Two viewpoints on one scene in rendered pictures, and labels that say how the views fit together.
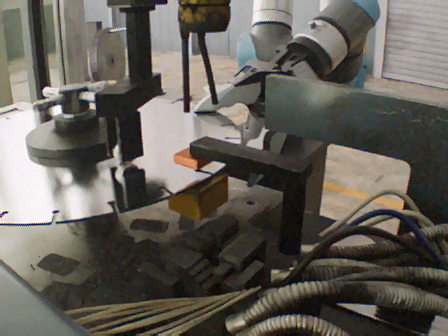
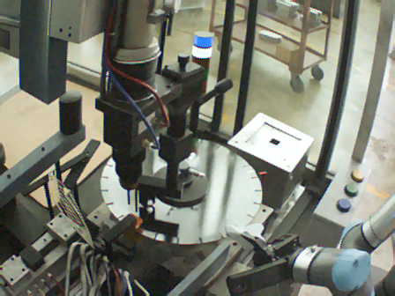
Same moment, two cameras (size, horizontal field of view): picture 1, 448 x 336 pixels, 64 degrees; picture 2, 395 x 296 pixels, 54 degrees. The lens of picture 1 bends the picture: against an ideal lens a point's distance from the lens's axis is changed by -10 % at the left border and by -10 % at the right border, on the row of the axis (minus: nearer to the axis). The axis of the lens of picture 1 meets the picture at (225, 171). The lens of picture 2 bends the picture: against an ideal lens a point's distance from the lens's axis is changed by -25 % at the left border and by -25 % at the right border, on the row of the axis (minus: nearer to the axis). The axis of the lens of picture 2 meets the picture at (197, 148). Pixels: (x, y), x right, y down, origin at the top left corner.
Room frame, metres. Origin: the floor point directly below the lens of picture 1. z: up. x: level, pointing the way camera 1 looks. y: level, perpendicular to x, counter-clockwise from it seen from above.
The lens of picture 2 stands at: (0.32, -0.60, 1.60)
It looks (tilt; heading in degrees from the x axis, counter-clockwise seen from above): 36 degrees down; 84
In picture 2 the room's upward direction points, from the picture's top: 7 degrees clockwise
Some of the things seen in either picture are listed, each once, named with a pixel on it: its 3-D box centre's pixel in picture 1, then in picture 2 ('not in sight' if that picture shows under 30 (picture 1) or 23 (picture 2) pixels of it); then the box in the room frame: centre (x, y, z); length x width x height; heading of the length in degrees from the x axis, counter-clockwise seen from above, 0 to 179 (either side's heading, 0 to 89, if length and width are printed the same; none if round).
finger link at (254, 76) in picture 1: (257, 87); (257, 247); (0.50, -0.04, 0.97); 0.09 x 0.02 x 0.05; 125
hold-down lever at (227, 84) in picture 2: not in sight; (205, 88); (0.39, 0.09, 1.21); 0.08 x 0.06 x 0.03; 55
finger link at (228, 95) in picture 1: (219, 92); (249, 232); (0.50, 0.01, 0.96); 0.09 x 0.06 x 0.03; 125
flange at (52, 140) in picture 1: (77, 126); (180, 181); (0.37, 0.15, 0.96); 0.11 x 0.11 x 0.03
